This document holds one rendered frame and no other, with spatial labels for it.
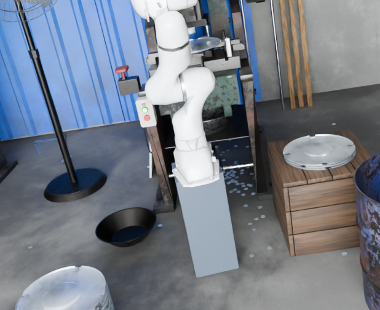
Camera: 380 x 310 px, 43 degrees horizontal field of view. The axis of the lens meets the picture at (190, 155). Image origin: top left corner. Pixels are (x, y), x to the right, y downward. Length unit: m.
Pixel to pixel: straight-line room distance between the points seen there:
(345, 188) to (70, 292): 1.08
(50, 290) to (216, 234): 0.66
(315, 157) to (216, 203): 0.45
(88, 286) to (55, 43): 2.45
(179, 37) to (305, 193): 0.78
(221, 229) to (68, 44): 2.27
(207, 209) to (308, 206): 0.40
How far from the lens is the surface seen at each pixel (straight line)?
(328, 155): 2.04
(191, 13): 2.35
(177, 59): 1.63
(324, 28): 3.75
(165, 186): 2.47
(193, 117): 1.76
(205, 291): 1.99
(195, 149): 1.78
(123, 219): 2.50
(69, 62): 3.84
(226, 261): 2.03
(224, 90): 2.32
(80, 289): 1.66
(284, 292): 1.93
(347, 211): 2.02
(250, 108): 2.29
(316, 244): 2.08
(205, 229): 1.93
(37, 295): 1.72
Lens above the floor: 1.28
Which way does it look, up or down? 24 degrees down
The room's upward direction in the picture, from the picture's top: 11 degrees counter-clockwise
